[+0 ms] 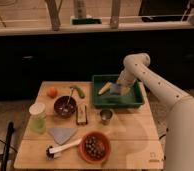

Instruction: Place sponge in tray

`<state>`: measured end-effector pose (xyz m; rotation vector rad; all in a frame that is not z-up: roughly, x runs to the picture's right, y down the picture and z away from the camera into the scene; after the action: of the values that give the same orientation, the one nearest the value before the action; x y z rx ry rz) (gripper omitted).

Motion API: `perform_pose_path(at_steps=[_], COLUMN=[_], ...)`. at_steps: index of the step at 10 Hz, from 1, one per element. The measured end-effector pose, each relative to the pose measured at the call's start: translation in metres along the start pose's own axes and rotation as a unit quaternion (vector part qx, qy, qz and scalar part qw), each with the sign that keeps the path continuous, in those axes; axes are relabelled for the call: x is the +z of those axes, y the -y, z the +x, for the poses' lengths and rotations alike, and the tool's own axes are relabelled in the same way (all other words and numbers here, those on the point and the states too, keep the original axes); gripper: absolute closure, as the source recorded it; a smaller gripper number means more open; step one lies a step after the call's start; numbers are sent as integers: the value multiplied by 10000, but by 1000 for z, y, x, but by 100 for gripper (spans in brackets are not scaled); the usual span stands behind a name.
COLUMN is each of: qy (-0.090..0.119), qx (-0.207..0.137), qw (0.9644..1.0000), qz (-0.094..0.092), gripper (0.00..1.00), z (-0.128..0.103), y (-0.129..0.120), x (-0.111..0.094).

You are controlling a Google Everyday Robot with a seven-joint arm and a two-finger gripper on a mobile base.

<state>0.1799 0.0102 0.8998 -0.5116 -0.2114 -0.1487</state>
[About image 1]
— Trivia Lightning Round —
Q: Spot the black pole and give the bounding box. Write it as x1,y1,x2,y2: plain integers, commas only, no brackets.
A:
0,122,14,171

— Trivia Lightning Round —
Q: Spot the blue sponge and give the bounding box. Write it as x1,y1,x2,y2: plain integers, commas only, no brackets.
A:
109,83,122,95

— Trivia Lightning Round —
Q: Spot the small metal cup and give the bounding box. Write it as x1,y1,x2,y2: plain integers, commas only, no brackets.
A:
100,109,113,125

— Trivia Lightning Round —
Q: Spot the green cucumber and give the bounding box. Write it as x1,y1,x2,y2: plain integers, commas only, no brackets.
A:
72,85,85,99

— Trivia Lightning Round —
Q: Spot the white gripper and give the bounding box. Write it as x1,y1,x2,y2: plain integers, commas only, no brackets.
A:
98,70,134,96

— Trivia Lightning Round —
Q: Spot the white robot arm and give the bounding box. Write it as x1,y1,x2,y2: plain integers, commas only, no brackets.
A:
109,53,194,171

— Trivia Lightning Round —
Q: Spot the orange bowl with grapes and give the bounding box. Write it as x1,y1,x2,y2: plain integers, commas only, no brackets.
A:
78,131,111,164

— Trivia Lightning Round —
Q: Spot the dark brown bowl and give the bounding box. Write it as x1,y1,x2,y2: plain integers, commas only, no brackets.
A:
54,96,77,119

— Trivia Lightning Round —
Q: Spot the grey triangular cloth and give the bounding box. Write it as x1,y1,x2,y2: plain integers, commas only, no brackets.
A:
48,128,77,145

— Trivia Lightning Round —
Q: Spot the brown rectangular block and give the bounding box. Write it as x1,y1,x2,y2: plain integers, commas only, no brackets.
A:
76,105,88,125

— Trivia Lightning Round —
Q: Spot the metal spoon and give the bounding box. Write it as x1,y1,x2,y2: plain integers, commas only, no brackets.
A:
63,87,74,112

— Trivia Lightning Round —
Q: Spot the green brush on ledge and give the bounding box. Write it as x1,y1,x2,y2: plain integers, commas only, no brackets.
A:
71,18,102,25

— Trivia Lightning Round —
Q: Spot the green plastic tray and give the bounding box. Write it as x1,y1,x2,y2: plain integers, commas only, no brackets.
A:
92,74,144,108

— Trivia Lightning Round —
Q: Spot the white handled brush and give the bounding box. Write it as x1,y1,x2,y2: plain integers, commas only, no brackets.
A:
46,139,81,159

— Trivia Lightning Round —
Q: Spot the orange fruit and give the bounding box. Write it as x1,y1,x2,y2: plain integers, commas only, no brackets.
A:
47,87,58,98

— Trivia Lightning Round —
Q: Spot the green jar with lid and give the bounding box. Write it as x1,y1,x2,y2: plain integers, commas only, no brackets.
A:
29,102,46,134

